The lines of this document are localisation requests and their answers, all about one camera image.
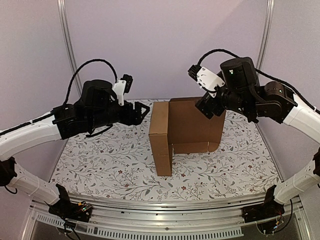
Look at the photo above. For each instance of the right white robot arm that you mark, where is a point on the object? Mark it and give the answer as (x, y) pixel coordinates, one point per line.
(236, 87)

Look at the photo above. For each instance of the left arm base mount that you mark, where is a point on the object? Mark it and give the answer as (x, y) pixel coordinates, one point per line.
(66, 209)

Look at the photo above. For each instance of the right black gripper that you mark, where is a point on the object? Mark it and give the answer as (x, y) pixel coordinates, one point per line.
(208, 104)

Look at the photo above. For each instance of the right aluminium corner post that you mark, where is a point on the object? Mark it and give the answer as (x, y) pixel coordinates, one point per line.
(270, 6)

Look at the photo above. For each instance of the left aluminium corner post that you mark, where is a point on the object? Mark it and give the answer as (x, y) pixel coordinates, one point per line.
(62, 11)

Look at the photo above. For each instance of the aluminium corner post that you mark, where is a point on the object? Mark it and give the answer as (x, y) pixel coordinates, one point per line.
(270, 6)
(62, 11)

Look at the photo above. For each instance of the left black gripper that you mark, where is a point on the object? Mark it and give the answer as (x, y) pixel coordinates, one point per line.
(136, 118)

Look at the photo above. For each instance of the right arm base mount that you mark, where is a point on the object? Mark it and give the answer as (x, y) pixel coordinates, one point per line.
(268, 209)

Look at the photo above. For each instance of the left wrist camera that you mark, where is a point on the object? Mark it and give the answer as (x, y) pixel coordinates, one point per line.
(122, 86)

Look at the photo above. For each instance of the floral patterned table mat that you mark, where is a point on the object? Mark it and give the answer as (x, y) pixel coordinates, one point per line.
(119, 164)

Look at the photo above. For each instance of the brown cardboard box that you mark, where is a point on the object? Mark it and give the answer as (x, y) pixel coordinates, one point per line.
(178, 127)

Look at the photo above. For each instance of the aluminium front rail frame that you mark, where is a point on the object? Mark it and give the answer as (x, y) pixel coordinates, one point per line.
(213, 219)

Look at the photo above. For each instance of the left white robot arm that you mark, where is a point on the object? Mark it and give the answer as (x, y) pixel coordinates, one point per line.
(101, 104)

